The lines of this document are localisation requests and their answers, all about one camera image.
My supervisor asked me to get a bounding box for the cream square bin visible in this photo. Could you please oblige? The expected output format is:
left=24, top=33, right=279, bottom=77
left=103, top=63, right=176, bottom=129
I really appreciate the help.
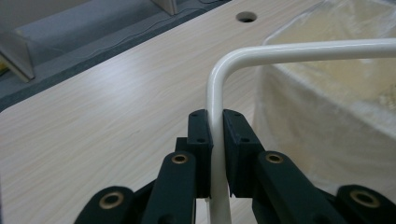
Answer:
left=252, top=0, right=396, bottom=203

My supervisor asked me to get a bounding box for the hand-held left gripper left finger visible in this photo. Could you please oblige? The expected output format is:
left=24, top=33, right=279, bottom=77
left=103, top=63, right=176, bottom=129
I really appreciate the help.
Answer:
left=175, top=108, right=215, bottom=200

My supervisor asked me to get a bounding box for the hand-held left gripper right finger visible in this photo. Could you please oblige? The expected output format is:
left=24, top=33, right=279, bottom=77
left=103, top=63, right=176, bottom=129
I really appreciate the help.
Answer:
left=221, top=108, right=266, bottom=199

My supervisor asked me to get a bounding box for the clear plastic bag yellow print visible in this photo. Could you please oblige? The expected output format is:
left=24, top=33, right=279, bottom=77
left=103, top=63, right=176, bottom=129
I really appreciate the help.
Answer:
left=252, top=0, right=396, bottom=203

